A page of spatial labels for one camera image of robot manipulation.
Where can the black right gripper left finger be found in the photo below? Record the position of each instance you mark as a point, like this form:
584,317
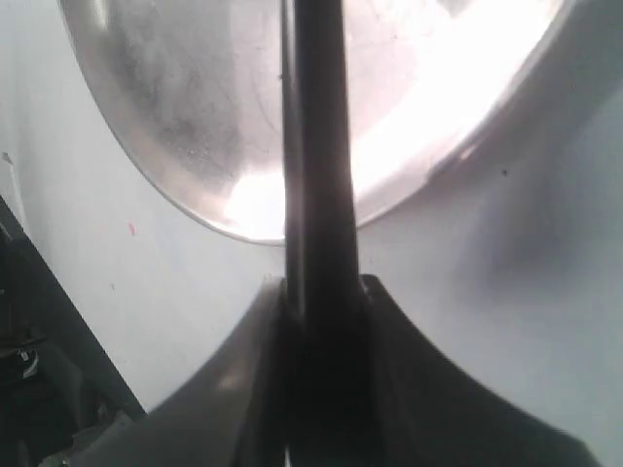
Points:
228,414

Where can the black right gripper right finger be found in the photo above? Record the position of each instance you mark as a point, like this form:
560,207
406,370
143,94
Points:
432,413

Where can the black knife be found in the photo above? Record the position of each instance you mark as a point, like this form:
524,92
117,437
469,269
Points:
322,272

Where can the round steel plate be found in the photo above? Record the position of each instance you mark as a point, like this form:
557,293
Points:
191,90

